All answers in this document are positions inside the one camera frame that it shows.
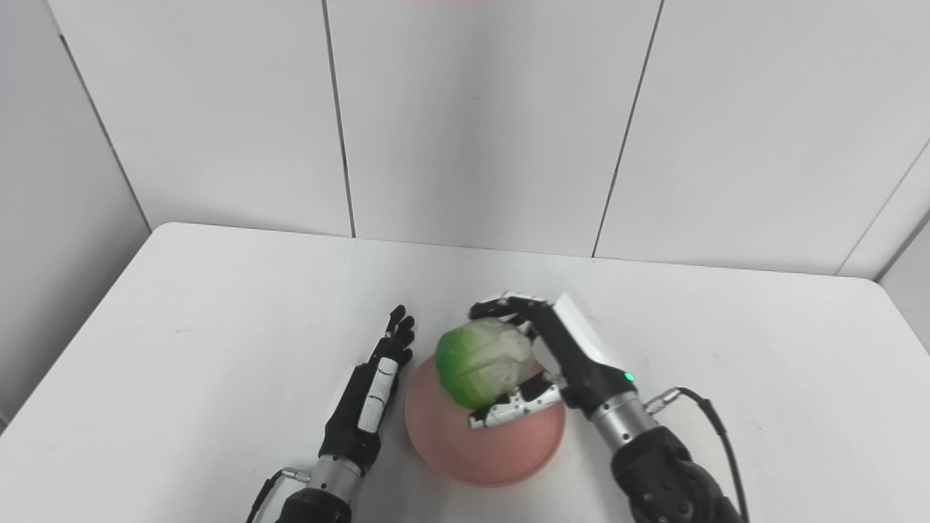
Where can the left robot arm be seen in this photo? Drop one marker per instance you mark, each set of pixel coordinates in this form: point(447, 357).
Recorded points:
point(323, 490)

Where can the pink plate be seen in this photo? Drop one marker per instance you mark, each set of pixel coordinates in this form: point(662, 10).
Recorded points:
point(485, 432)

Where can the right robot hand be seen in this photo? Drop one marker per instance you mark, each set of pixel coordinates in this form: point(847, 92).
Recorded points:
point(559, 356)

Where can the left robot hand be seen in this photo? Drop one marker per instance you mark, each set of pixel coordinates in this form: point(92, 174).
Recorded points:
point(370, 407)

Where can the green white cabbage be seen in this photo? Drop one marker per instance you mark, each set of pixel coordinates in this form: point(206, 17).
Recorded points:
point(483, 363)

